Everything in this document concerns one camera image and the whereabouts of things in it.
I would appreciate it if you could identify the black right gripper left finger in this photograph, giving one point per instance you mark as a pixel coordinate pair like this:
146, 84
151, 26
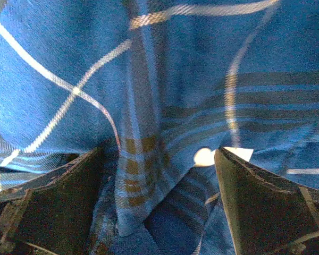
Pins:
52, 213

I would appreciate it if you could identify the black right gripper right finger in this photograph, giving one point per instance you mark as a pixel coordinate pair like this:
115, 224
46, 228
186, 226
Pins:
266, 213

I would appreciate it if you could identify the blue plaid shirt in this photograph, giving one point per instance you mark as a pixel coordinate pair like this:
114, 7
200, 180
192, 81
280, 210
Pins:
159, 86

